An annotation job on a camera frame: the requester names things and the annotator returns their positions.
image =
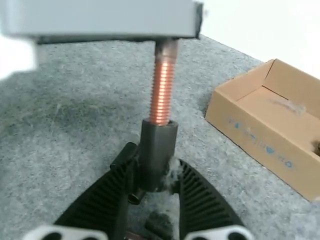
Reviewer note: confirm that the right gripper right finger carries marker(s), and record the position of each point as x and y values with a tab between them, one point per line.
200	197

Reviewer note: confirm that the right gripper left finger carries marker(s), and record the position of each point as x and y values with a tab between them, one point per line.
100	197

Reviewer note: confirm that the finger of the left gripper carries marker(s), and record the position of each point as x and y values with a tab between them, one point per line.
100	17

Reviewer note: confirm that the dark grey hexagonal sleeve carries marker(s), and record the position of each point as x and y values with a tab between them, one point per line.
158	155

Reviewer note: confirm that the copper threaded bolt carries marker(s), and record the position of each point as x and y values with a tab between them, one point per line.
163	87

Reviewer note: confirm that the black sleeve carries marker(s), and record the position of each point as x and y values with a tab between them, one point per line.
135	198
123	155

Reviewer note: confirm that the cardboard box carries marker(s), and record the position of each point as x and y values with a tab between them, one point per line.
262	120

